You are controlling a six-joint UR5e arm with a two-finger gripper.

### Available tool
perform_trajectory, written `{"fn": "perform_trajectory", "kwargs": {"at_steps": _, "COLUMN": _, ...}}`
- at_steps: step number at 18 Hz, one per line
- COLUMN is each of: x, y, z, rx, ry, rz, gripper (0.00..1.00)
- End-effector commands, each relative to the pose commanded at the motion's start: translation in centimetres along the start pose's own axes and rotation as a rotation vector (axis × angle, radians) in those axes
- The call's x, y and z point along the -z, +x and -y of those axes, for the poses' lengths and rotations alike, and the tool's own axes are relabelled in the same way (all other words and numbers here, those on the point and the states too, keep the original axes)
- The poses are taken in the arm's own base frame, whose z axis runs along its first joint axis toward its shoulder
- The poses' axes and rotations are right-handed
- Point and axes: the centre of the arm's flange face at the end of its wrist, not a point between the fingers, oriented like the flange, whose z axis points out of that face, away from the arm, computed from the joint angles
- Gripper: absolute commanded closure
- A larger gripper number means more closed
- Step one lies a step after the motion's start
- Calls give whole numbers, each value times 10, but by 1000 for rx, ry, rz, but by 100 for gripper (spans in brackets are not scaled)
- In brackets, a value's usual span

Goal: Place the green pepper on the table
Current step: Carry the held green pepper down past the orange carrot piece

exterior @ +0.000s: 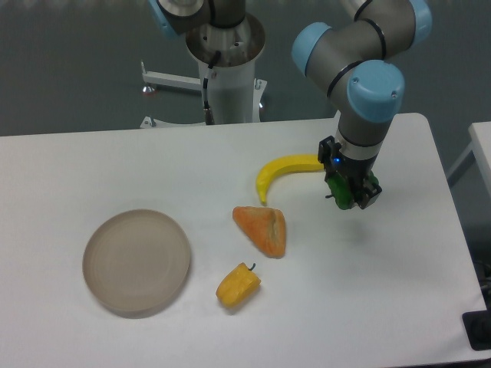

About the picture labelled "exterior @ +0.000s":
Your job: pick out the yellow toy pepper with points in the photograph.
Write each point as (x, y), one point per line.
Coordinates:
(237, 286)

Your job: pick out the yellow toy banana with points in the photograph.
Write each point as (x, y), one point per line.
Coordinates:
(285, 165)

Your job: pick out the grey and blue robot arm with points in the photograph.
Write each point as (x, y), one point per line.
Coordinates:
(349, 65)

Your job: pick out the orange toy bread wedge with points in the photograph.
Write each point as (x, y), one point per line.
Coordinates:
(265, 227)

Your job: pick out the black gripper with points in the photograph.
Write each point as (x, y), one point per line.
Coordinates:
(353, 163)

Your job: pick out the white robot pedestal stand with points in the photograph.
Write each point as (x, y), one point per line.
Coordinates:
(226, 57)

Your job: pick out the beige round plate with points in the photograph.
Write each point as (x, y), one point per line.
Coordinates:
(136, 263)

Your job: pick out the green toy pepper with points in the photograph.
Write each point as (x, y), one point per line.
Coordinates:
(344, 197)

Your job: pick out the black device at table edge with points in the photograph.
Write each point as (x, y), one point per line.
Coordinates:
(477, 326)

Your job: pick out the white side table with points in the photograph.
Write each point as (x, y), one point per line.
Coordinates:
(477, 151)

